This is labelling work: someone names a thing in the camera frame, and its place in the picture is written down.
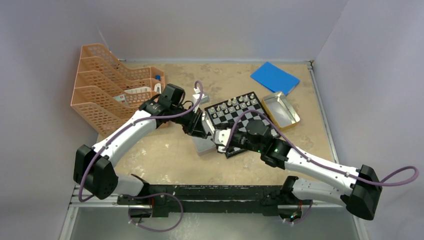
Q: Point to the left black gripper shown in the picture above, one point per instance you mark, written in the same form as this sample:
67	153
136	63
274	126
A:
194	126

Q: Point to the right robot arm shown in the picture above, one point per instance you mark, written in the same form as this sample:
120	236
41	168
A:
354	188

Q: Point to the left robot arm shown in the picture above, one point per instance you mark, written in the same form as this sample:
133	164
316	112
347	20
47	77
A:
94	167

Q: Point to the black white chess board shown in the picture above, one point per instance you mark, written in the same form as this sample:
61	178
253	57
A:
236	113

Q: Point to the silver metal tin tray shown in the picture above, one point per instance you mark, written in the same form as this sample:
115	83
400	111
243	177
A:
204	146

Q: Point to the white stapler in rack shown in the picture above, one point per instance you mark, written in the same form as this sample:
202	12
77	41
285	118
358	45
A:
158	88

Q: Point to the blue notebook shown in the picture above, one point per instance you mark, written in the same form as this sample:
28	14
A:
275	79

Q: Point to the white label box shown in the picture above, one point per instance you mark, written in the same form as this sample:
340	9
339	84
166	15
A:
138	90

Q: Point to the orange plastic file rack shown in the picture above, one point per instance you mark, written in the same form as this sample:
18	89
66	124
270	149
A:
99	89

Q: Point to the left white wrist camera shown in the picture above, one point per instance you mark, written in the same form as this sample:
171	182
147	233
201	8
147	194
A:
204	98

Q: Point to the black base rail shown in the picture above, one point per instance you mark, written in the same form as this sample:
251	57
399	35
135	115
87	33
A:
268	200

